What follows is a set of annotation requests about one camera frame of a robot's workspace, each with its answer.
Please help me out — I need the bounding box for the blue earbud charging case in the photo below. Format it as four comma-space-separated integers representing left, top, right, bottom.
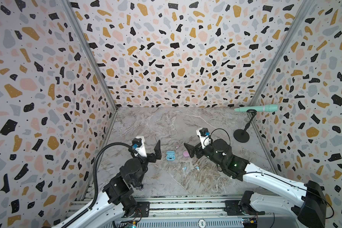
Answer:
166, 151, 175, 161

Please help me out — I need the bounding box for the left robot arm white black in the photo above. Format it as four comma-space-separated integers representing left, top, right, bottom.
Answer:
56, 136, 162, 228

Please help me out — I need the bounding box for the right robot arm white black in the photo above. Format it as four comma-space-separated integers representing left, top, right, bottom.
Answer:
184, 139, 329, 228

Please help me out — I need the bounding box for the pink earbud charging case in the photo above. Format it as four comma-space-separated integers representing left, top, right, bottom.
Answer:
183, 151, 190, 158

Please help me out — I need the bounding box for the black microphone stand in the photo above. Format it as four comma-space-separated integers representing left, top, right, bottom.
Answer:
233, 109, 257, 143

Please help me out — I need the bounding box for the mint green microphone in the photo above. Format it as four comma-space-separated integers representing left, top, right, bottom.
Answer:
234, 104, 279, 113

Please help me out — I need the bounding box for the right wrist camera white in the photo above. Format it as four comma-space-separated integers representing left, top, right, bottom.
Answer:
196, 128, 212, 149

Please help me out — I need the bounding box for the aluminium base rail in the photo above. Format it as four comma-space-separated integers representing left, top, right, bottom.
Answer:
65, 194, 311, 228

